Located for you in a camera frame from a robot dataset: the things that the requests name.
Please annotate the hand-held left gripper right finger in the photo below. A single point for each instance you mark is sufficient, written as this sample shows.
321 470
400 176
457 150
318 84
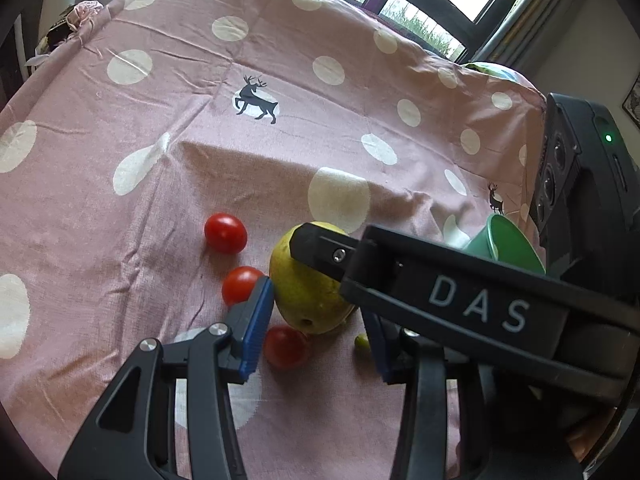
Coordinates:
376 355

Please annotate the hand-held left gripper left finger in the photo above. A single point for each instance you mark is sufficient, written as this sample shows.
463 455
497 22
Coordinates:
255 330

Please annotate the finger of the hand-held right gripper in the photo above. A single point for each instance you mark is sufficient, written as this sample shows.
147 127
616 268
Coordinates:
320 250

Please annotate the small green olive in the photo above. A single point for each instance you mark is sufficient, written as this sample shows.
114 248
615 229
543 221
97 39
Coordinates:
362 342

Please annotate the red cherry tomato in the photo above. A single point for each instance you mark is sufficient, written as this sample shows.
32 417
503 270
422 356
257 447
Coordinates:
241 285
226 233
286 348

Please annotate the yellow-green pear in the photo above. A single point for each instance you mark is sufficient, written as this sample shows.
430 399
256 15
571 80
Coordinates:
305 290

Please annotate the green plastic basin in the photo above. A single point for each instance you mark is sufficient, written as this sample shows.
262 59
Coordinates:
510 245

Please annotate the pink polka dot tablecloth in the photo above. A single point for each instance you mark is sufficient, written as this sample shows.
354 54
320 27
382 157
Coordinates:
150 185

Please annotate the pink floral bag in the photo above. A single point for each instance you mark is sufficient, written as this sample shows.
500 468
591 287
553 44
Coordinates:
70 17

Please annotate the framed wall picture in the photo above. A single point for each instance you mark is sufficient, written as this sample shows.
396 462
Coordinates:
632 100

